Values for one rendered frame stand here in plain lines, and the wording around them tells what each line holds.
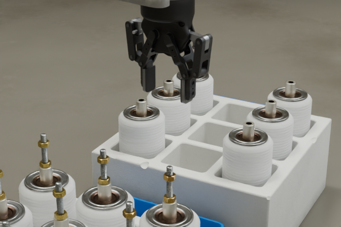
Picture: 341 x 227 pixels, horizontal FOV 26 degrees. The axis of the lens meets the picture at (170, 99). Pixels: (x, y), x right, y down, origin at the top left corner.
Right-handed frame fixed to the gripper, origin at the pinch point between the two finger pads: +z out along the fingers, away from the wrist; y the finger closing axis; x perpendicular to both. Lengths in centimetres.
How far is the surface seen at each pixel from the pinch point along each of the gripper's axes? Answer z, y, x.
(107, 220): 23.3, 8.2, 5.0
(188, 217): 21.7, -2.8, -1.5
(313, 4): 47, 76, -201
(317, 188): 44, 1, -57
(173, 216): 21.3, -1.2, 0.2
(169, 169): 13.2, -0.5, 0.2
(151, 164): 29.0, 20.9, -22.0
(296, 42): 47, 58, -153
